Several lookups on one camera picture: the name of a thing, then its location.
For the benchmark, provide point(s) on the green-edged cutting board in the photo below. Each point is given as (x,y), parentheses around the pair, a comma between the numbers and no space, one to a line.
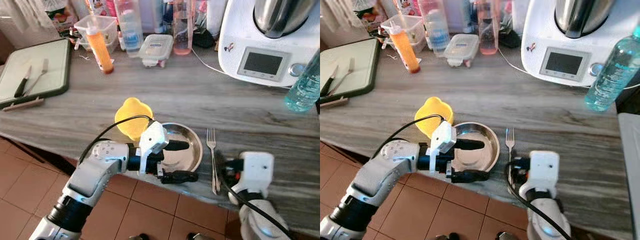
(50,55)
(360,55)

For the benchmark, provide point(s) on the clear plastic tub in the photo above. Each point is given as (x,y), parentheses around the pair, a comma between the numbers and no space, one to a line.
(107,25)
(414,25)

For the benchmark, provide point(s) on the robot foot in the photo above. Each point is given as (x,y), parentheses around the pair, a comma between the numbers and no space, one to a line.
(452,236)
(197,236)
(137,236)
(506,236)

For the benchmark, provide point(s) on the colourful juice carton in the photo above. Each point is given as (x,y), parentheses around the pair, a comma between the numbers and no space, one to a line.
(60,12)
(366,12)

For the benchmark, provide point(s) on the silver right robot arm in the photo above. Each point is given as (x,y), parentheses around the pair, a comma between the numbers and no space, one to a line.
(260,222)
(545,220)

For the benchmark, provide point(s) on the clear ribbed plastic bottle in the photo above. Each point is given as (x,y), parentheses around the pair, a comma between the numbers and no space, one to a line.
(129,30)
(434,30)

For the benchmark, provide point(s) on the teal water bottle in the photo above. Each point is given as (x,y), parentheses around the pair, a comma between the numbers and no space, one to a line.
(302,90)
(612,75)

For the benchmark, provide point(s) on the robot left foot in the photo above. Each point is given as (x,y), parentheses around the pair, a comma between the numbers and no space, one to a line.
(137,236)
(452,236)

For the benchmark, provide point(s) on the steel fork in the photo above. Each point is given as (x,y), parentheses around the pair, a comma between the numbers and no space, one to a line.
(211,140)
(510,142)
(37,77)
(345,75)

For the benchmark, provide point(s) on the white kitchen appliance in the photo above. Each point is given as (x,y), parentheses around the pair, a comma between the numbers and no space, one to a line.
(537,40)
(235,40)

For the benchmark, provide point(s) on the steel mixing jug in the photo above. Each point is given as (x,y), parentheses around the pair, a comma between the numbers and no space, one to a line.
(280,17)
(582,17)

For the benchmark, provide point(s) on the orange sauce bottle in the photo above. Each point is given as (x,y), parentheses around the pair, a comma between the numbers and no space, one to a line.
(405,50)
(100,50)

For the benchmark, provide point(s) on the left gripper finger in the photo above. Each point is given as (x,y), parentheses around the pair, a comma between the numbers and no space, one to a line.
(470,144)
(177,145)
(180,176)
(470,176)

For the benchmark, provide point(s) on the round steel bowl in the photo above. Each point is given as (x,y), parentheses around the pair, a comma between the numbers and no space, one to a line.
(482,155)
(187,155)

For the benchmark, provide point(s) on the grey wooden table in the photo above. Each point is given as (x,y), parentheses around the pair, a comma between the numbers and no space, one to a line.
(175,95)
(500,95)

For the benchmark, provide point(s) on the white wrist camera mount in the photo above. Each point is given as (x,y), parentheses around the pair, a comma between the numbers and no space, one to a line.
(155,135)
(444,134)
(545,169)
(257,170)

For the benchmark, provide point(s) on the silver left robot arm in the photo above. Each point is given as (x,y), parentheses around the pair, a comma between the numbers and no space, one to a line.
(87,182)
(372,182)

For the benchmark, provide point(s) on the yellow plastic bowl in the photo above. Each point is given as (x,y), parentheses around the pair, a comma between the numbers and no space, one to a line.
(131,112)
(432,111)

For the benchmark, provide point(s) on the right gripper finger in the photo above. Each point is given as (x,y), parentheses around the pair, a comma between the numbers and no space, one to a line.
(235,165)
(521,163)
(231,180)
(519,178)

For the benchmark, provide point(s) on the pink clear tumbler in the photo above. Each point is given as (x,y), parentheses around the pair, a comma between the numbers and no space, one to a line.
(183,30)
(487,30)

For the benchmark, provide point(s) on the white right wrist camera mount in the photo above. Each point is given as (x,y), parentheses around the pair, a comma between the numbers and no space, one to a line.
(257,170)
(545,169)

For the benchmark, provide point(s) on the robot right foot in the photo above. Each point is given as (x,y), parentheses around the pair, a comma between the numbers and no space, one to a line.
(506,236)
(197,236)

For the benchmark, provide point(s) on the black pouch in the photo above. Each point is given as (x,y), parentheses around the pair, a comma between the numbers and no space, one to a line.
(509,39)
(204,39)

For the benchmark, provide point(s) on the brown wooden strip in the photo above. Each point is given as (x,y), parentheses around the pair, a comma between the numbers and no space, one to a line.
(22,104)
(334,102)

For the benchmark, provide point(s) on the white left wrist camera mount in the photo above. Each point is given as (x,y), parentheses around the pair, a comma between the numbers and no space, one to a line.
(444,134)
(155,135)

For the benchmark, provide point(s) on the clear lidded food container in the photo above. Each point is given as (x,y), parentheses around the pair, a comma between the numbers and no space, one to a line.
(156,47)
(461,47)

